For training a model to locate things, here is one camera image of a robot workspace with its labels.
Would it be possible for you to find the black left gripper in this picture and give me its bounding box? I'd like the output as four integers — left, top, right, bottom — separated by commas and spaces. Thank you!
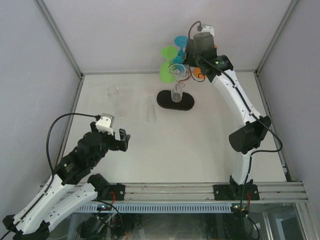
90, 121, 130, 167

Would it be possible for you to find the blue plastic wine glass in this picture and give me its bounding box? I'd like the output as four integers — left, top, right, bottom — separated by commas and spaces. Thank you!
172, 35, 188, 64

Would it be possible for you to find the orange plastic wine glass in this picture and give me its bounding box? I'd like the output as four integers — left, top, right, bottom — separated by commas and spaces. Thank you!
193, 44, 219, 81

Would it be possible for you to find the clear champagne flute front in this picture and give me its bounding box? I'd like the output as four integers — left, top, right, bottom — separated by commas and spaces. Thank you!
169, 63, 187, 103

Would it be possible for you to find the clear champagne flute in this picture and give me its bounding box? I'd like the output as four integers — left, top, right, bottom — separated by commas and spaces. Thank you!
169, 63, 187, 103
107, 86, 127, 119

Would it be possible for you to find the green plastic wine glass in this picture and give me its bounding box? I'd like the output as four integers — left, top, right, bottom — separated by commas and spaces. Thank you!
159, 45, 178, 84

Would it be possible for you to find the clear upside-down glass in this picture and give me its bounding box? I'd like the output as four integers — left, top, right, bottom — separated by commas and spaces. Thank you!
146, 95, 157, 123

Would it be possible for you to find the clear champagne flute back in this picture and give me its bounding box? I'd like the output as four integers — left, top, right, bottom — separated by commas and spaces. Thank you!
107, 86, 127, 119

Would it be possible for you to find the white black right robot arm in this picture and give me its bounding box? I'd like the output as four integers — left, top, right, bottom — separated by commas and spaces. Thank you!
184, 39, 271, 201

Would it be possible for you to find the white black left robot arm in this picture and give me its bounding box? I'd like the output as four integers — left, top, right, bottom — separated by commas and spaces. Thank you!
2, 122, 131, 240

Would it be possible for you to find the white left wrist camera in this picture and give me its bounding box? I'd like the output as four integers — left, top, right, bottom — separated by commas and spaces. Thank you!
95, 113, 115, 136

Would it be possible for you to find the black left camera cable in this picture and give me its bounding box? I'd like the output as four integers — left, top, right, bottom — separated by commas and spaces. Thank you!
46, 113, 102, 181

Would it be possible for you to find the black camera cable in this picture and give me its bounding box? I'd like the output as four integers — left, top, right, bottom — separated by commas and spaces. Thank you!
46, 113, 102, 181
187, 21, 283, 201

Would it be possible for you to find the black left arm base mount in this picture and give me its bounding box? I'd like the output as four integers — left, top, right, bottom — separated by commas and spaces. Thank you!
98, 183, 126, 202

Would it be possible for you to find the black right camera cable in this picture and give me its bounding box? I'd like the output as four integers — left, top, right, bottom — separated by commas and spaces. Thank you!
187, 21, 283, 201

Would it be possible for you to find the blue slotted cable duct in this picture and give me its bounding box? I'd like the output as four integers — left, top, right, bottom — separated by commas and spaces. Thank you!
75, 202, 232, 214

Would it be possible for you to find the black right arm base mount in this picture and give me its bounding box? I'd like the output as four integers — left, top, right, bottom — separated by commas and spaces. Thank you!
213, 184, 260, 201

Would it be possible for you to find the aluminium front frame rail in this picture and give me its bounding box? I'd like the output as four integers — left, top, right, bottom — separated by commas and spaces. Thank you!
116, 182, 308, 203

